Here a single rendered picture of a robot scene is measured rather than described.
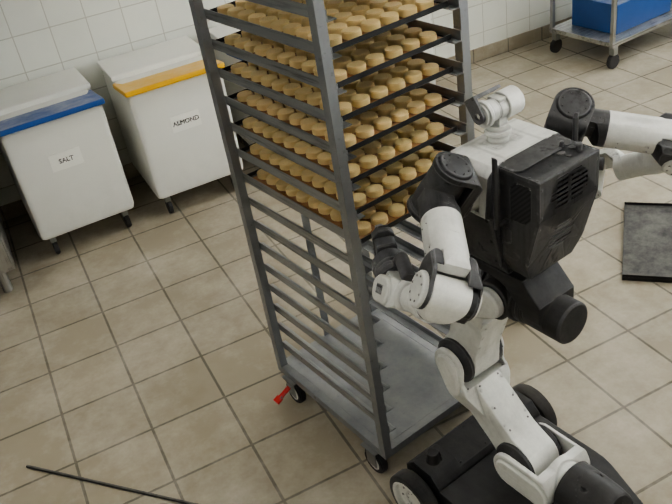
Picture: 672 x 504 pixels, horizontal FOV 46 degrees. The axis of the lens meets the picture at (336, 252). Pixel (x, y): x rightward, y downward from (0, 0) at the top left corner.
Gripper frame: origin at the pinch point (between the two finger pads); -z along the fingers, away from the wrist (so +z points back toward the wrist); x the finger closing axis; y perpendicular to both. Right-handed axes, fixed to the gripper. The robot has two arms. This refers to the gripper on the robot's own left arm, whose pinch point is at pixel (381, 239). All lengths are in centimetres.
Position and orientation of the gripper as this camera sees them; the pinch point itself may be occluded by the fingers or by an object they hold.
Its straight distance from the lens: 203.9
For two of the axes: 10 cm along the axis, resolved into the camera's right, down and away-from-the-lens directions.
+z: 1.3, 5.3, -8.4
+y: -9.8, 1.9, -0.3
